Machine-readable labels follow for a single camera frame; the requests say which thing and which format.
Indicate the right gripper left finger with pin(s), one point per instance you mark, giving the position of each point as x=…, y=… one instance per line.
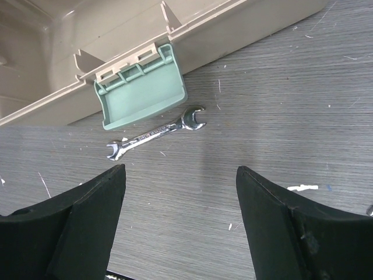
x=68, y=236

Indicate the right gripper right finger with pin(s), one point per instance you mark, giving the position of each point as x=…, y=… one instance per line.
x=293, y=237

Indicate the brown translucent toolbox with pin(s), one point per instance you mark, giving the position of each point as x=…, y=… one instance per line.
x=62, y=61

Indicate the silver wrench near right arm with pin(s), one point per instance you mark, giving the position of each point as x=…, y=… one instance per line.
x=369, y=211

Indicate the small silver wrench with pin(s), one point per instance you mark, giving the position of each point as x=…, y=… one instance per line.
x=187, y=120

